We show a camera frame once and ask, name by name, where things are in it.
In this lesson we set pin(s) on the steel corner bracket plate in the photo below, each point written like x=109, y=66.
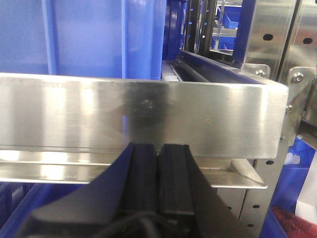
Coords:
x=299, y=82

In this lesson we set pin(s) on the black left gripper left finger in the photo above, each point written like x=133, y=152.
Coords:
x=121, y=200

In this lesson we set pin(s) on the right steel shelf rail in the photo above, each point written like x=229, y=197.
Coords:
x=66, y=129

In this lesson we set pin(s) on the perforated steel upright post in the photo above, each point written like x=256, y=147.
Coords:
x=301, y=51

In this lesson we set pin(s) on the large blue upper bin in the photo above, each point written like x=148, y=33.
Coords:
x=98, y=38

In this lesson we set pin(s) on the red bubble wrap sheets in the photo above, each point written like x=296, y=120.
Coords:
x=294, y=226

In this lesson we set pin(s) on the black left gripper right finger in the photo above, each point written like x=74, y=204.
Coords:
x=188, y=202

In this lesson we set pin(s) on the black roller track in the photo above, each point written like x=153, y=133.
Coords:
x=195, y=68

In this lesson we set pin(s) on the blue lower right bin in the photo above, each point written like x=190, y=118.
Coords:
x=289, y=186

